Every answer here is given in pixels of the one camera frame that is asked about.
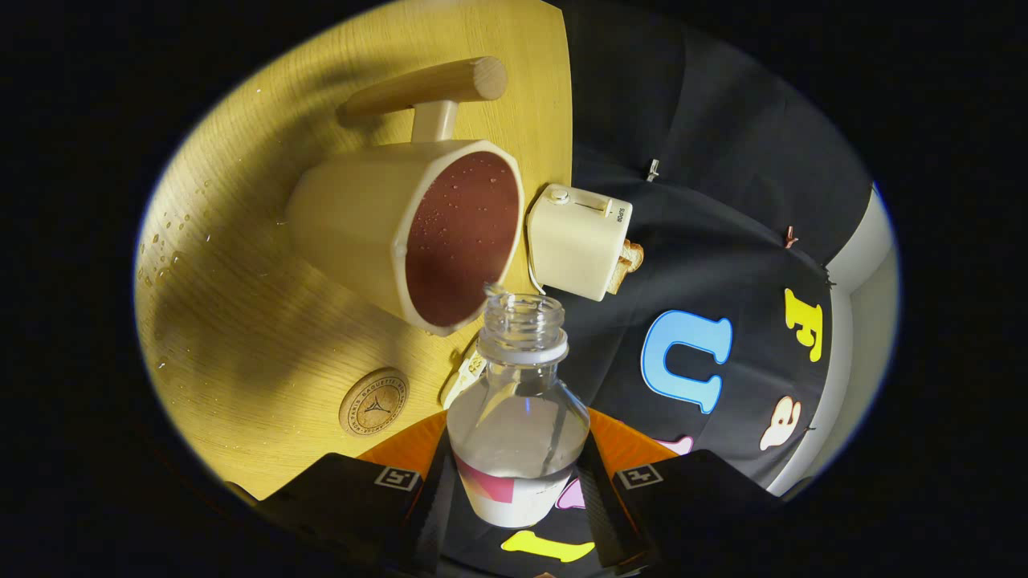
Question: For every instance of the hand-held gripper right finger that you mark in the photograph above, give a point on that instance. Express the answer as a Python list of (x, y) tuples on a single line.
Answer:
[(602, 514)]

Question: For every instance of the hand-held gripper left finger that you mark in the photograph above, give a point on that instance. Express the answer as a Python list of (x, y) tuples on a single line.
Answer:
[(434, 506)]

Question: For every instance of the clear juice bottle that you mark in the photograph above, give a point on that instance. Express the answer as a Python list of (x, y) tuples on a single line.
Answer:
[(518, 441)]

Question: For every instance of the round cork coaster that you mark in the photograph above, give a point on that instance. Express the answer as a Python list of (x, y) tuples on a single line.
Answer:
[(373, 401)]

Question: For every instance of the white divided dish with beans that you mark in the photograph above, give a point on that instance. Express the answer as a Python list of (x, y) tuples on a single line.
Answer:
[(466, 377)]

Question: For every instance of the toast slice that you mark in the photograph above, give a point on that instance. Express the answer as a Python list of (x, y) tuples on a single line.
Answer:
[(634, 255), (618, 277)]

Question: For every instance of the wooden table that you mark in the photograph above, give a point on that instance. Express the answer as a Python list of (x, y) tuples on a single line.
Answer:
[(241, 321)]

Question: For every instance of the cream toaster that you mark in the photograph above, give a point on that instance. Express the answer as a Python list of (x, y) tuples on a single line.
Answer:
[(574, 241)]

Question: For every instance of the black backdrop cloth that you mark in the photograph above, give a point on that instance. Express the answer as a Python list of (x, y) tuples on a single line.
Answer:
[(707, 241)]

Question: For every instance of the red clip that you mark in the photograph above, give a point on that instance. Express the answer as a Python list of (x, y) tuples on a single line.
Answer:
[(791, 237)]

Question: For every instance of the silver clip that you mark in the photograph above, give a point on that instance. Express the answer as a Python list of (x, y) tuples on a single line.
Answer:
[(653, 170)]

